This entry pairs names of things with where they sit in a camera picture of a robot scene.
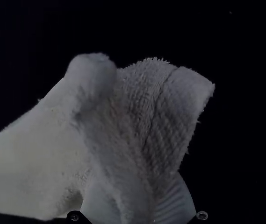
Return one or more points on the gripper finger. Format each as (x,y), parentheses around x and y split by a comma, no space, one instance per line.
(177,205)
(100,205)

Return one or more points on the pale towel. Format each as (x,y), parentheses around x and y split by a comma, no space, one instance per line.
(100,128)

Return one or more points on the black mat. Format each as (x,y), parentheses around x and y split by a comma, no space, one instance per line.
(240,93)

